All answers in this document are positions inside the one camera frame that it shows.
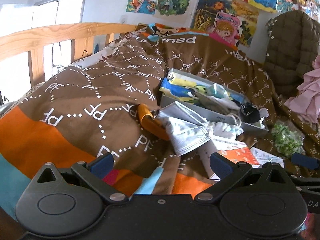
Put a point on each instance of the pink frame chibi poster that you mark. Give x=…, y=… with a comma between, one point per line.
x=227, y=27

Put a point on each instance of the glass jar of green stars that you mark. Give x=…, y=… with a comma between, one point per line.
x=287, y=139

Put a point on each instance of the olive quilted jacket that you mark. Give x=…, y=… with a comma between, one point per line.
x=292, y=47

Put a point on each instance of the grey drawstring pouch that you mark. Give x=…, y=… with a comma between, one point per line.
x=213, y=104

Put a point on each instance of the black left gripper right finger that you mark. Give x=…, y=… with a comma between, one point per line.
x=230, y=175

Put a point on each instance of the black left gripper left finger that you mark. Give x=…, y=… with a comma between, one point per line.
x=91, y=176

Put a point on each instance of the window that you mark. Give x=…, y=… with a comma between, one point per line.
x=33, y=45

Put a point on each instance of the grey cardboard box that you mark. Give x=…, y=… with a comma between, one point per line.
x=181, y=86

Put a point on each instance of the red hair character poster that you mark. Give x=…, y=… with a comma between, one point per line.
x=286, y=5

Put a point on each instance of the orange white medicine box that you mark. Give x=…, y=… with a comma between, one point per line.
x=233, y=150

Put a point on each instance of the white blue patterned pouch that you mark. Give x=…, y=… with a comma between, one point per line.
x=223, y=130

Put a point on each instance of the pink cloth garment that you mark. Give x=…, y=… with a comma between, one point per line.
x=306, y=103

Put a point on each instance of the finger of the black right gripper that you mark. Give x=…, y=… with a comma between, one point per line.
x=305, y=161

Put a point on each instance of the small white blue box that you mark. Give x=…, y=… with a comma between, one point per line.
x=263, y=157

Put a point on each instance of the starry night style painting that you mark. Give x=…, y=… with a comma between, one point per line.
x=206, y=11

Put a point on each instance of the black rolled sock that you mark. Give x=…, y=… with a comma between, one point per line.
x=249, y=113

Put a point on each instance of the blond chibi character poster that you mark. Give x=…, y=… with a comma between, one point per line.
x=176, y=11

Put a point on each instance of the brown PF patterned blanket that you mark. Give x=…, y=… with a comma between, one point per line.
x=83, y=113

